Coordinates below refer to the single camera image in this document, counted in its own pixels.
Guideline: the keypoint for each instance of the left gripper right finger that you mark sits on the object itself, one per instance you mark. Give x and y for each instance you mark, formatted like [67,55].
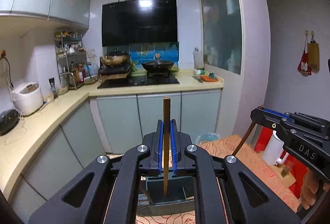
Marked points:
[223,191]

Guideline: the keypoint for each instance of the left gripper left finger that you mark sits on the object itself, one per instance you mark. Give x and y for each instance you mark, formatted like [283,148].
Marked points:
[106,191]

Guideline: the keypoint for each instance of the brown wooden chopstick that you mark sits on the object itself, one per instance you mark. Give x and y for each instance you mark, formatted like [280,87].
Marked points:
[249,130]

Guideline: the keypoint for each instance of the light bamboo chopstick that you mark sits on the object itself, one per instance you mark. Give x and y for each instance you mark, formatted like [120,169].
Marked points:
[166,140]

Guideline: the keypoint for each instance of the dark brown chopstick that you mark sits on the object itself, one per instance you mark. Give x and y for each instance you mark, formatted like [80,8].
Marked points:
[146,193]

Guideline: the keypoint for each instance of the person's right hand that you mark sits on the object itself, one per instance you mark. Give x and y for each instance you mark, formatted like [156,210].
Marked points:
[309,189]

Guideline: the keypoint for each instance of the red chair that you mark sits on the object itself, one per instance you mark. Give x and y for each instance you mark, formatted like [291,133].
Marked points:
[292,170]

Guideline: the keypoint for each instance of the white electric kettle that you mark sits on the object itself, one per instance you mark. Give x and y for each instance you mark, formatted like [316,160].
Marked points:
[274,150]

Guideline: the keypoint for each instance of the rose pattern tablecloth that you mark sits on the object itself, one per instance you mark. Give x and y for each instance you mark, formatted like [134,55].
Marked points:
[253,165]

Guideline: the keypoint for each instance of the dark green utensil holder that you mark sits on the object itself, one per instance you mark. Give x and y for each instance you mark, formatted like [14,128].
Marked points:
[179,198]

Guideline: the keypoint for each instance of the red hanging cloth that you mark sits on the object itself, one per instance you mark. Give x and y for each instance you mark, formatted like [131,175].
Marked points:
[303,67]

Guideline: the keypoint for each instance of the black induction cooktop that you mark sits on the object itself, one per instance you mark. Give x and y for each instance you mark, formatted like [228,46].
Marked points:
[129,81]

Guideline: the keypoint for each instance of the orange cloth on counter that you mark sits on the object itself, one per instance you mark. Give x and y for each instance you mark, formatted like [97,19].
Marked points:
[205,78]

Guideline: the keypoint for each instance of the black countertop appliance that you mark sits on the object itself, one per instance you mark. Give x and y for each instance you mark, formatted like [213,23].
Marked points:
[8,120]

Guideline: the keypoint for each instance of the white rice cooker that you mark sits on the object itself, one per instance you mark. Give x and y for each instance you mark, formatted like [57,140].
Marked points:
[27,98]

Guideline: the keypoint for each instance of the bronze pot with lid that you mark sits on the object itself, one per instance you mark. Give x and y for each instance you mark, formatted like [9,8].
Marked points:
[115,58]

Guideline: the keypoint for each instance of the white bottle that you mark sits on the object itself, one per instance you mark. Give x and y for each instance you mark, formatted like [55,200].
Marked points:
[198,59]

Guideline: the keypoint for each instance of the black wok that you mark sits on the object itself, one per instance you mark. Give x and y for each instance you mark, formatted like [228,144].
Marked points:
[158,66]

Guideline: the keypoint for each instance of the metal spice rack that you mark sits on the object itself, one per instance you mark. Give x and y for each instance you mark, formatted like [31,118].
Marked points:
[71,57]

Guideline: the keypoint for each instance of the frosted glass window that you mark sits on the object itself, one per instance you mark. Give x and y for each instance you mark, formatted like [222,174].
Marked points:
[222,34]

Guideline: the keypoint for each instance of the black range hood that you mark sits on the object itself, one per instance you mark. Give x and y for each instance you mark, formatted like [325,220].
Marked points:
[139,21]

